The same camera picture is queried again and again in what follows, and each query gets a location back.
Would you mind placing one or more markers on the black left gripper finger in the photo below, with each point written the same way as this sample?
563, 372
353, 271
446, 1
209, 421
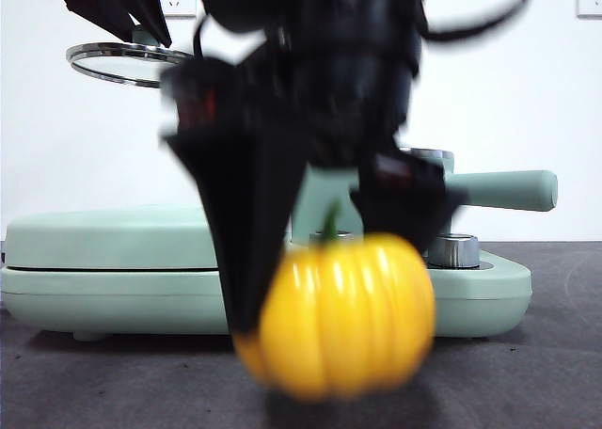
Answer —
101, 15
148, 5

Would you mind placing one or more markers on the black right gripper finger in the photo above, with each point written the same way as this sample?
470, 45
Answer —
235, 189
409, 208

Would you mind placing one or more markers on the glass lid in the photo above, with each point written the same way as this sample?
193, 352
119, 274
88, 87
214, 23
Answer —
122, 67

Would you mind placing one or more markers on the yellow plastic pumpkin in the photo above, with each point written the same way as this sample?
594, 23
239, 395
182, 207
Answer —
348, 316

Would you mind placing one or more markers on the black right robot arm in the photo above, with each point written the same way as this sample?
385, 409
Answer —
329, 48

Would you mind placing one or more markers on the silver control knob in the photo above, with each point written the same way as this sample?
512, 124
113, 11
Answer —
458, 252
314, 236

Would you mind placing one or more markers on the mint green breakfast machine base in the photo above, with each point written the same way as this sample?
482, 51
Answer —
117, 302

